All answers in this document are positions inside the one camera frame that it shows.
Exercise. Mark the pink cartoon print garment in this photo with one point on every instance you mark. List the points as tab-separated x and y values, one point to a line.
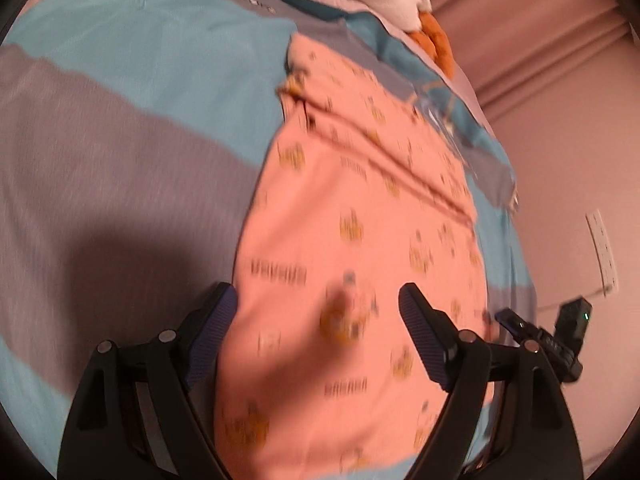
360	240

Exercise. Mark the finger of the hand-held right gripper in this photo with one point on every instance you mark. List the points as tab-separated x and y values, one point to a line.
515	325

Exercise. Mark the white wall socket strip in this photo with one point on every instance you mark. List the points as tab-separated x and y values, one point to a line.
602	250

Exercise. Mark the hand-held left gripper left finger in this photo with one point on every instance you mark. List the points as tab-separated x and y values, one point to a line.
220	317

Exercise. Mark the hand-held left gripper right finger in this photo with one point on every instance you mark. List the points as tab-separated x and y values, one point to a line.
419	327

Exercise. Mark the pink curtain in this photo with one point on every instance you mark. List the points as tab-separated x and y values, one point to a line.
540	30

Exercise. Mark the blue and grey blanket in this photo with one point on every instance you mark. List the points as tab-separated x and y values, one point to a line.
125	125

